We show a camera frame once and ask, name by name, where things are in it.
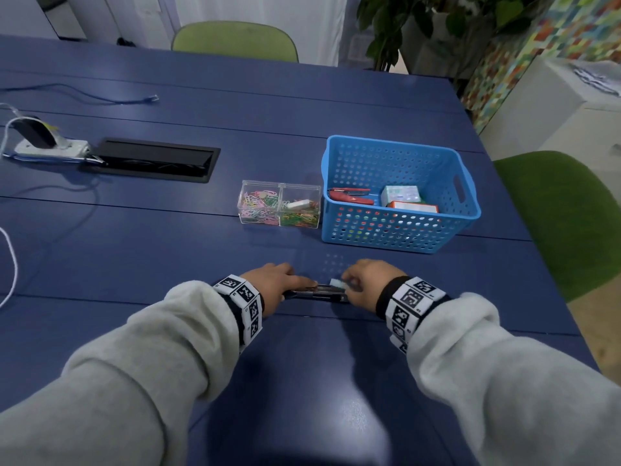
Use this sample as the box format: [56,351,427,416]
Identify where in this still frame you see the person's left hand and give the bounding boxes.
[240,262,318,318]

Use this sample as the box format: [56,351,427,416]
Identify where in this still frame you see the person's right hand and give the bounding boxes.
[341,259,408,314]

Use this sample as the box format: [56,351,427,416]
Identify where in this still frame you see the black stapler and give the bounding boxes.
[282,284,351,304]

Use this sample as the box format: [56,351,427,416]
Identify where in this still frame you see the person's right forearm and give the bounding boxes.
[407,292,621,466]

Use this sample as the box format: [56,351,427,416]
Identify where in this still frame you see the person's left forearm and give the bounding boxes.
[0,280,229,466]

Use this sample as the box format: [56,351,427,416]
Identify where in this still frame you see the left wrist marker band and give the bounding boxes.
[212,274,266,354]

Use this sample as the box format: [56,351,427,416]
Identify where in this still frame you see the wrist marker band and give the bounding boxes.
[212,274,266,354]
[376,276,452,355]

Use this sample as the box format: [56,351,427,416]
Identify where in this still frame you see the right wrist marker band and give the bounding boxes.
[376,276,452,355]

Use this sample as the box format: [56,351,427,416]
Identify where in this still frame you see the blue plastic basket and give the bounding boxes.
[321,135,482,254]

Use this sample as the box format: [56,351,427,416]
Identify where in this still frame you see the clear box of coloured paperclips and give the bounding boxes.
[278,183,323,229]

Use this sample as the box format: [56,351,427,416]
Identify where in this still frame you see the clear box of pastel paperclips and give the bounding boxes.
[237,180,282,226]

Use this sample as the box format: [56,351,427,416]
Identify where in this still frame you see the red stapler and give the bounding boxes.
[327,187,375,206]

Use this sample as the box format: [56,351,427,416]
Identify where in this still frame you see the orange white small box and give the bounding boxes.
[387,201,440,214]

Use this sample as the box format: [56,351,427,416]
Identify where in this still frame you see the white green small box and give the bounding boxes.
[380,185,422,207]

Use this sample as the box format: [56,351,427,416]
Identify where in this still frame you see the green chair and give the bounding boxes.
[493,150,621,303]
[171,21,300,63]

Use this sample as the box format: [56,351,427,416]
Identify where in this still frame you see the white cabinet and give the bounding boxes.
[478,57,621,190]

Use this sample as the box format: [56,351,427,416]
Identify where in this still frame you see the potted green plant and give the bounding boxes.
[356,0,549,73]

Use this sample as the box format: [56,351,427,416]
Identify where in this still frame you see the white power strip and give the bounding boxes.
[14,139,92,160]

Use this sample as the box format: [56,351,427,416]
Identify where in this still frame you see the colourful mosaic panel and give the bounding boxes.
[460,0,621,135]

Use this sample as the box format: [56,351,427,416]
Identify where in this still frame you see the black power adapter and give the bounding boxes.
[11,116,58,150]

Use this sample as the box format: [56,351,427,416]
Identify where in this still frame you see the papers on cabinet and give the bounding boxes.
[570,60,621,97]

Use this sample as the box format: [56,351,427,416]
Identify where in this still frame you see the black table cable hatch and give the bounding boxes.
[86,138,221,184]

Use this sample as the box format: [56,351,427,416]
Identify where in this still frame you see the white cable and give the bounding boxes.
[0,227,19,309]

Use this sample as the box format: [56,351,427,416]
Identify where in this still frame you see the blue network cable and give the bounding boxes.
[0,83,160,105]

